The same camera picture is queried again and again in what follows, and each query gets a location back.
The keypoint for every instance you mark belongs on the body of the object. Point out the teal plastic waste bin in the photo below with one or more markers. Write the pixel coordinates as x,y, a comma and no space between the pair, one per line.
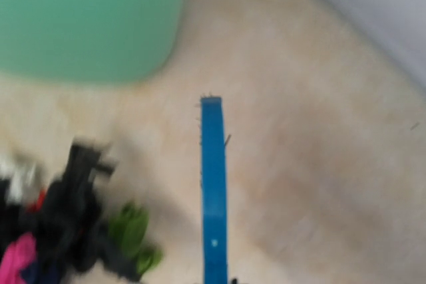
87,40

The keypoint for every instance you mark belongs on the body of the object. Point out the green paper scrap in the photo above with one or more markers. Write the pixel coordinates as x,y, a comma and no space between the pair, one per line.
128,229

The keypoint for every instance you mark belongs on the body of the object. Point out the blue hand brush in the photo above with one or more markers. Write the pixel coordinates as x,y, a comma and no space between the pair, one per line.
213,183

